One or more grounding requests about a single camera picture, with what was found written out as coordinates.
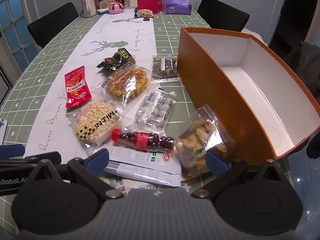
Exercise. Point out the black chair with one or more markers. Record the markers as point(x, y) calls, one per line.
point(222, 12)
point(52, 22)

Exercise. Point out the pink round container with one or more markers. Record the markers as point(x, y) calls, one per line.
point(116, 7)

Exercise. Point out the dark jacket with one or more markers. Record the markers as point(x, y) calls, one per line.
point(310, 55)

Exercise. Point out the blue white small item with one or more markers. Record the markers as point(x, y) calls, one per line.
point(102, 11)

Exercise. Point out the long white snack packet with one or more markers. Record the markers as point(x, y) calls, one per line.
point(145, 166)

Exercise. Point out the black yellow snack packet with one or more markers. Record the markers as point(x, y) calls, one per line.
point(124, 55)

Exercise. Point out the dried fruit chips packet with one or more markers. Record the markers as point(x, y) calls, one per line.
point(200, 135)

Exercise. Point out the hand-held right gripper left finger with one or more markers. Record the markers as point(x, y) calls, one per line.
point(98, 158)

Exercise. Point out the red snack packet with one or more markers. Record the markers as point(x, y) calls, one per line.
point(76, 87)

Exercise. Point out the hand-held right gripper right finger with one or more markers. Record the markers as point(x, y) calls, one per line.
point(215, 161)

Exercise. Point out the bottle-shaped chocolate bean pack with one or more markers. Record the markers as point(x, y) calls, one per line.
point(142, 140)

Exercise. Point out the puffed ball snack packet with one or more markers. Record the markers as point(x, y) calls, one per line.
point(95, 120)

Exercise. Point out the clear bag of snacks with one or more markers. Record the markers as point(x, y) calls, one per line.
point(145, 13)

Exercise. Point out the purple tissue box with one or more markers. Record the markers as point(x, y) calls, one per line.
point(176, 7)

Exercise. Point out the cream small radio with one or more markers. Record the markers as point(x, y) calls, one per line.
point(103, 5)

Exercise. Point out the magenta square box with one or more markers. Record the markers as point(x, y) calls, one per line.
point(150, 3)

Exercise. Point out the folded white towel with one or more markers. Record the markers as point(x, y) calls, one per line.
point(259, 38)

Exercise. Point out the green checked tablecloth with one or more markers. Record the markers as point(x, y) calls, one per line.
point(170, 37)

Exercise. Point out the waffle snack packet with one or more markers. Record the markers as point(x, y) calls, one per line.
point(127, 81)

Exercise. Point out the brown candy clear packet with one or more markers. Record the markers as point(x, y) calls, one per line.
point(163, 66)

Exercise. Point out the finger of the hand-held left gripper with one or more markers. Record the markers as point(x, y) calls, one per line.
point(30, 160)
point(11, 150)

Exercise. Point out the glass panel door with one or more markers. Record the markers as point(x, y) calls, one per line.
point(12, 30)

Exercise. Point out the grey ball candy packet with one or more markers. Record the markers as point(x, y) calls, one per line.
point(156, 108)

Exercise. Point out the white green labelled packet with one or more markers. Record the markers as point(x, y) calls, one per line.
point(113, 183)

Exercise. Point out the dark maroon candy packet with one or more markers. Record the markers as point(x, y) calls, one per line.
point(108, 64)

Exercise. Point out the orange cardboard box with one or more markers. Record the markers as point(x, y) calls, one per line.
point(212, 92)

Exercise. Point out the white deer print table runner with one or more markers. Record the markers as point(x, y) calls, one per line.
point(112, 32)

